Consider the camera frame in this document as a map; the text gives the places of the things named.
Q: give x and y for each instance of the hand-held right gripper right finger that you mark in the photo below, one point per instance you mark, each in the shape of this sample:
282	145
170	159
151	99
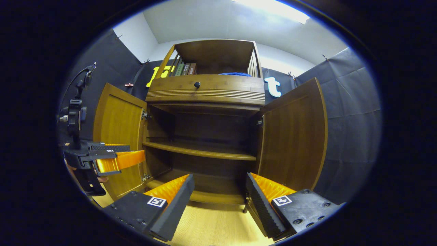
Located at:
263	208

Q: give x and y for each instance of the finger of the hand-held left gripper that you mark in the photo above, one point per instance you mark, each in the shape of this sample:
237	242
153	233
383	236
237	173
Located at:
109	147
99	156

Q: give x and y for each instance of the blue cloth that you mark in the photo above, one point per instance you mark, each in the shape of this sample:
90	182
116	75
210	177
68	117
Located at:
235	74

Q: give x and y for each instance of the dark book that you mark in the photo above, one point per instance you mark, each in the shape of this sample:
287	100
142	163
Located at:
186	69

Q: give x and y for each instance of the wooden double-door shoe cabinet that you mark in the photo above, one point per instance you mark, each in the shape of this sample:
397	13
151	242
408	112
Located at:
215	51

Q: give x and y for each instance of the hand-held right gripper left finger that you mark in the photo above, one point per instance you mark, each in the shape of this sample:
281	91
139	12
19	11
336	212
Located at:
177	212

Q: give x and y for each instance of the brown book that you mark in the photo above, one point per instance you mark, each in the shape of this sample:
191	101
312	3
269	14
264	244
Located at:
192	68

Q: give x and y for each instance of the wooden drawer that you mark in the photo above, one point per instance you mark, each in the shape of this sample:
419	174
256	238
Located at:
211	90

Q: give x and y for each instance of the metal door hinge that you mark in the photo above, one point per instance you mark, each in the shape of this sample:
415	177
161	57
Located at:
260	121
246	205
146	115
145	177

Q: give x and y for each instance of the wooden shoe cabinet door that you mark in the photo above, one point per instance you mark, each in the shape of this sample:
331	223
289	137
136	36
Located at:
293	136
119	119

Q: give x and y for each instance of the wooden cabinet shelf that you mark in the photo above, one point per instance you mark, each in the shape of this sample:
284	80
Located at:
205	152

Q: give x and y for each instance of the black backdrop cloth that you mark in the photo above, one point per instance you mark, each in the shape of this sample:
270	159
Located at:
351	119

